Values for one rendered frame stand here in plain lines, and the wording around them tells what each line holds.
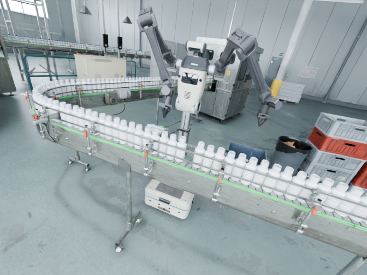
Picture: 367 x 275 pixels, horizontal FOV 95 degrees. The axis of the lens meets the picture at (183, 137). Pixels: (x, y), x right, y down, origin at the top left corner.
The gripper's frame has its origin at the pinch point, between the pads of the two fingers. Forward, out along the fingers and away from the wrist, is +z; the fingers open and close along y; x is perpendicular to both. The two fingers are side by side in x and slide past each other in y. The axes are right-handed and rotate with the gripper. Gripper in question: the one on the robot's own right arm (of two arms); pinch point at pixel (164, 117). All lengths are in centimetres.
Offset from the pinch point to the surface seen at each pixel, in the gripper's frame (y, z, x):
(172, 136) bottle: 16.3, 9.3, -19.7
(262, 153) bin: 79, 11, 46
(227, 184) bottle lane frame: 54, 28, -17
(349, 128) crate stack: 190, -40, 150
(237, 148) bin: 58, 13, 47
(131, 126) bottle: -12.8, 10.9, -18.2
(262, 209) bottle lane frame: 77, 35, -14
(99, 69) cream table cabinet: -299, -62, 246
